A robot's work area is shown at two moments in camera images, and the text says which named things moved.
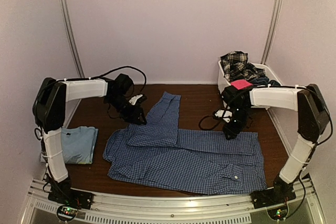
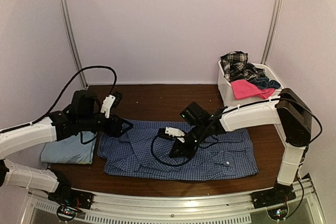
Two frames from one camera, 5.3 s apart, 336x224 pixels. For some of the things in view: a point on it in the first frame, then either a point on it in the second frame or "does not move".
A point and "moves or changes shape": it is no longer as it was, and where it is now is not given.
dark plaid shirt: [236, 67] does not move
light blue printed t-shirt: [79, 144] does not move
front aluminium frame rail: [171, 208] does not move
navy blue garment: [265, 81] does not move
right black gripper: [233, 131] -> [184, 151]
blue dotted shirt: [158, 156] moves or changes shape
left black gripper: [134, 116] -> [116, 131]
